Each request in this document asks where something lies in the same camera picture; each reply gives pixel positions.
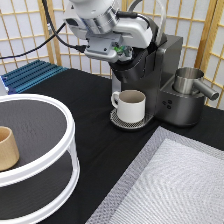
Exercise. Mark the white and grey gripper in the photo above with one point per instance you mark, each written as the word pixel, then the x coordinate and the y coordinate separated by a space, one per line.
pixel 111 29

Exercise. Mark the white coffee pod green lid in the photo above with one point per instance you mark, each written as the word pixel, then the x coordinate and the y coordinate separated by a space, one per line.
pixel 119 50

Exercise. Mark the grey pod coffee machine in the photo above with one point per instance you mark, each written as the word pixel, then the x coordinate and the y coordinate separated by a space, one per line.
pixel 173 94

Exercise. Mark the white ceramic mug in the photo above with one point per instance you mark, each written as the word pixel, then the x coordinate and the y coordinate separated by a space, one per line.
pixel 129 105

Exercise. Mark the wooden shoji folding screen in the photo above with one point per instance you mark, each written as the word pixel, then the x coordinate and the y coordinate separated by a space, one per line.
pixel 23 31

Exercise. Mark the black tablecloth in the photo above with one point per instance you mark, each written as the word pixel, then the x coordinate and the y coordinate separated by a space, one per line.
pixel 105 151

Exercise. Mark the blue ribbed metal block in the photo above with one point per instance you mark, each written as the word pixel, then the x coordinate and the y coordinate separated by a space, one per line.
pixel 27 76

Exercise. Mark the grey woven placemat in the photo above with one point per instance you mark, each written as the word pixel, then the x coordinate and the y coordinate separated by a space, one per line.
pixel 173 180

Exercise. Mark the white two-tier round shelf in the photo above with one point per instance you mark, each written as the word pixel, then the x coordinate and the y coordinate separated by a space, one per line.
pixel 48 169

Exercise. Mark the light wooden cup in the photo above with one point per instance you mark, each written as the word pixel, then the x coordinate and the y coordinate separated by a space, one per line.
pixel 9 154

